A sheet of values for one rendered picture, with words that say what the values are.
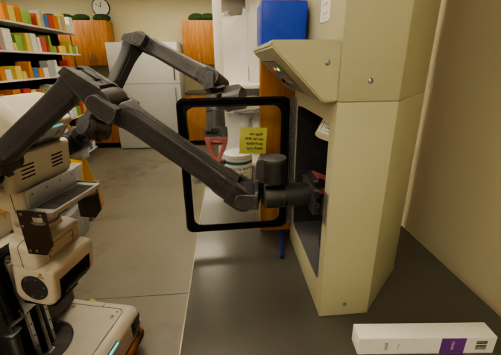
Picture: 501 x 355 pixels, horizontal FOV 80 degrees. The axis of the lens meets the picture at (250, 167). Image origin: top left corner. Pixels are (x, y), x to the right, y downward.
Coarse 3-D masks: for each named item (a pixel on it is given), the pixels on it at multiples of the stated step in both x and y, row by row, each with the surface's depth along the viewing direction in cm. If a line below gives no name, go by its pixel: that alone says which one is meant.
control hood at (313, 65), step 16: (256, 48) 68; (272, 48) 48; (288, 48) 48; (304, 48) 48; (320, 48) 48; (336, 48) 48; (288, 64) 49; (304, 64) 49; (320, 64) 49; (336, 64) 49; (304, 80) 50; (320, 80) 50; (336, 80) 50; (320, 96) 51; (336, 96) 51
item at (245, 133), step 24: (264, 96) 80; (192, 120) 80; (216, 120) 81; (240, 120) 81; (264, 120) 82; (216, 144) 83; (240, 144) 84; (264, 144) 84; (240, 168) 86; (192, 192) 87; (216, 216) 90; (240, 216) 91; (264, 216) 92
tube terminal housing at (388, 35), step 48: (336, 0) 50; (384, 0) 46; (432, 0) 55; (384, 48) 49; (384, 96) 52; (336, 144) 54; (384, 144) 54; (336, 192) 57; (384, 192) 58; (336, 240) 60; (384, 240) 66; (336, 288) 64
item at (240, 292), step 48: (240, 240) 96; (288, 240) 95; (192, 288) 76; (240, 288) 75; (288, 288) 75; (384, 288) 75; (432, 288) 75; (192, 336) 62; (240, 336) 62; (288, 336) 62; (336, 336) 62
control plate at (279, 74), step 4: (268, 64) 69; (272, 64) 64; (276, 64) 59; (272, 68) 69; (276, 68) 64; (280, 68) 58; (276, 72) 71; (280, 72) 64; (284, 72) 59; (280, 76) 69; (284, 76) 64; (288, 76) 59; (288, 80) 64; (284, 84) 77; (292, 84) 64; (296, 84) 59; (292, 88) 69; (296, 88) 64
